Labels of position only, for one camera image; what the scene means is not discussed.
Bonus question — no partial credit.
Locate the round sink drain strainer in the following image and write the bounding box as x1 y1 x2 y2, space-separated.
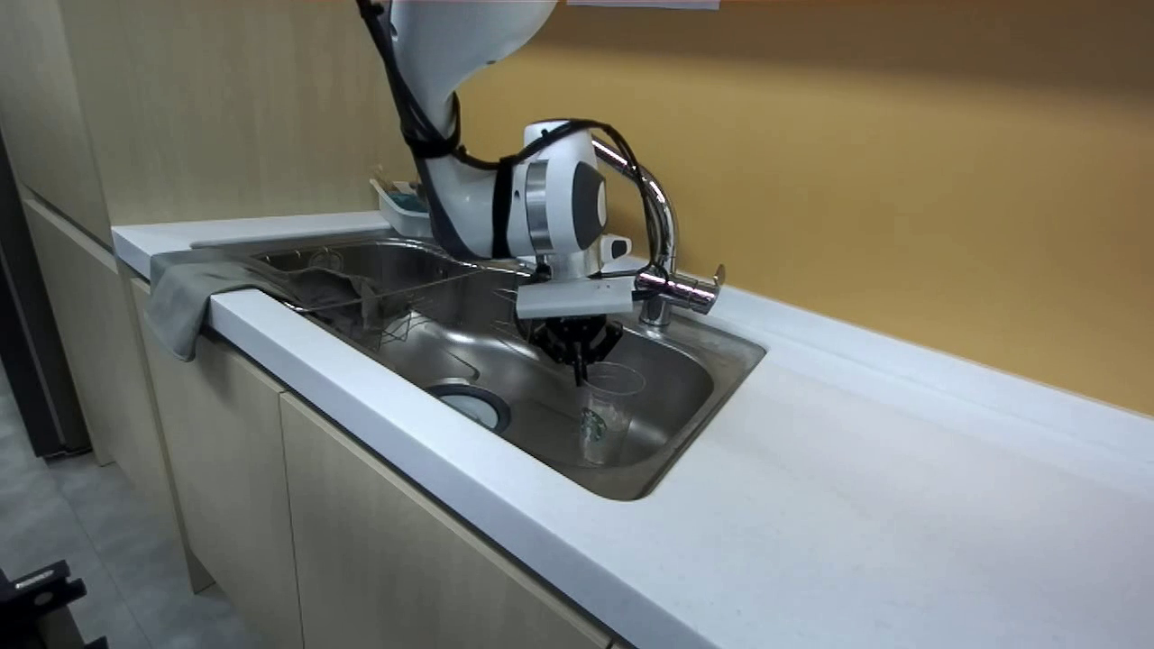
425 377 517 436

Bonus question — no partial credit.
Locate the chrome faucet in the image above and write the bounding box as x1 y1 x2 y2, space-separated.
587 134 730 336

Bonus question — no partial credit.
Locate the wide beige cabinet door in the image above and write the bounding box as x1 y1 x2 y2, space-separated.
279 391 622 649

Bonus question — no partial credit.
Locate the metal wire sink rack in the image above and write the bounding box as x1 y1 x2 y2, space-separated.
286 259 535 352

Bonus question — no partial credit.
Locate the black stand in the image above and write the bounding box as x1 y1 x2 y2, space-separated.
0 559 111 649

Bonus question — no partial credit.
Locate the white sponge holder tray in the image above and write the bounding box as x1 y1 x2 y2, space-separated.
368 174 437 240

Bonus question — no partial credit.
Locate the narrow beige cabinet door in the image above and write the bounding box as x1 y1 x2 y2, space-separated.
122 278 307 649

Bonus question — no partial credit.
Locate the gray cloth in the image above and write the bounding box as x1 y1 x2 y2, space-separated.
143 254 366 362

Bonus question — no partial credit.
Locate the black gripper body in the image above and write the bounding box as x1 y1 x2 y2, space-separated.
522 314 627 362

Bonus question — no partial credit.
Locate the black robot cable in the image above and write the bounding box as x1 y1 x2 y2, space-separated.
352 0 659 263

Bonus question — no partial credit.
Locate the stainless steel sink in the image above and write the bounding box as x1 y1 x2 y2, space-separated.
191 230 771 503

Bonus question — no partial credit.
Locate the dark tall appliance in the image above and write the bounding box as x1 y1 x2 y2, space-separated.
0 136 95 463

